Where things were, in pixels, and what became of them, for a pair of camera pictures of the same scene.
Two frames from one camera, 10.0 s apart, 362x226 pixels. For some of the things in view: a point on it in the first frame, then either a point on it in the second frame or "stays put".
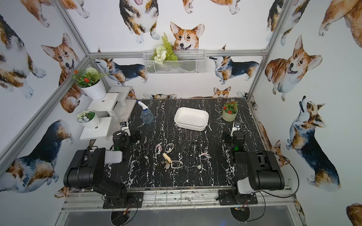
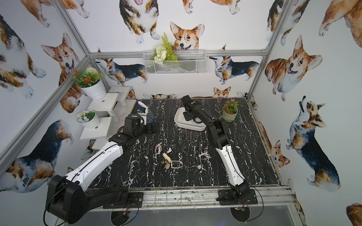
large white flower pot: (90, 80) stays put
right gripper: (227, 139) -> (186, 117)
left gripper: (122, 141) -> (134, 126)
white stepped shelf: (115, 107) stays put
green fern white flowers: (163, 52) stays put
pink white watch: (158, 148) stays put
